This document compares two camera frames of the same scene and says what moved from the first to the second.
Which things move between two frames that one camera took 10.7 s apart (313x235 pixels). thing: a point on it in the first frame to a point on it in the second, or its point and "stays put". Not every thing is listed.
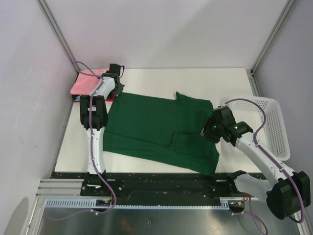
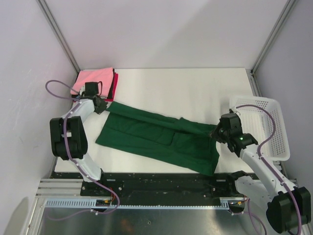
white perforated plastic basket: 264,116 stays put
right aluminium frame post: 287,8 stays put
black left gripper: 119,91 to 102,107
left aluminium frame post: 48,13 stays put
